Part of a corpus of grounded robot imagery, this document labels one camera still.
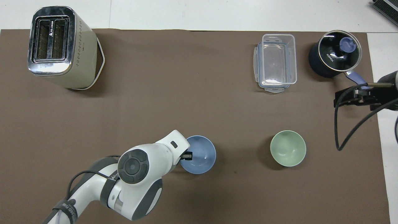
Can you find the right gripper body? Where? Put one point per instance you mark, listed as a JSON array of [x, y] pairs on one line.
[[391, 99]]

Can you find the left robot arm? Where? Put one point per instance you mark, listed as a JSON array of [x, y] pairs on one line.
[[146, 161]]

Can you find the blue bowl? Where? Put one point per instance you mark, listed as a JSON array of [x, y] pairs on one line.
[[202, 158]]

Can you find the green bowl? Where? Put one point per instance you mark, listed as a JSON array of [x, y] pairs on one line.
[[288, 148]]

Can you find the glass pot lid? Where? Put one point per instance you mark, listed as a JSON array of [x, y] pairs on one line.
[[332, 49]]

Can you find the dark blue pot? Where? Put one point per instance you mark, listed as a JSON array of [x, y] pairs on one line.
[[314, 63]]

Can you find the clear container lid blue clips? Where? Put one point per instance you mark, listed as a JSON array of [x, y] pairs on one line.
[[255, 63]]

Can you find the clear plastic container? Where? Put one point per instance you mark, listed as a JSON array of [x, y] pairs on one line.
[[279, 60]]

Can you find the cream and chrome toaster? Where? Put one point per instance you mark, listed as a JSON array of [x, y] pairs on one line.
[[77, 56]]

